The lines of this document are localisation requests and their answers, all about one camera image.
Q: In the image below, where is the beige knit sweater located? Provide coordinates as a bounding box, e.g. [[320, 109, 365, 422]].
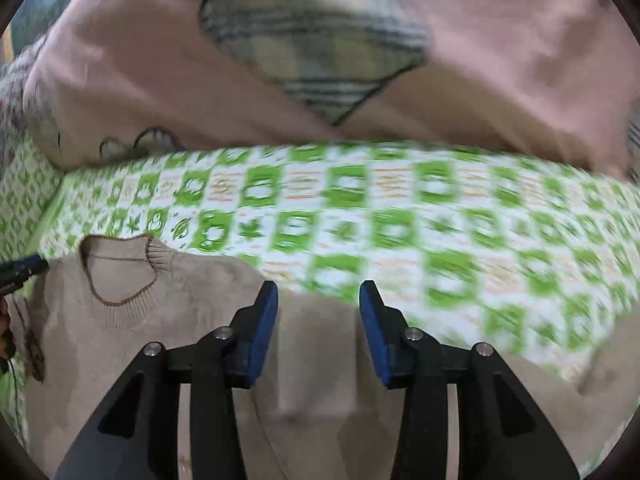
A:
[[8, 236, 639, 479]]

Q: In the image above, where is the person's hand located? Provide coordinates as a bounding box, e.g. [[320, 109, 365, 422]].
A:
[[0, 298, 15, 360]]

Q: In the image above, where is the green white patterned bedsheet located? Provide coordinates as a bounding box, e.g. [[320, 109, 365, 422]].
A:
[[1, 141, 639, 474]]

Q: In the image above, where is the pink quilt with plaid hearts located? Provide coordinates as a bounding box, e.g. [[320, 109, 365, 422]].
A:
[[23, 0, 639, 178]]

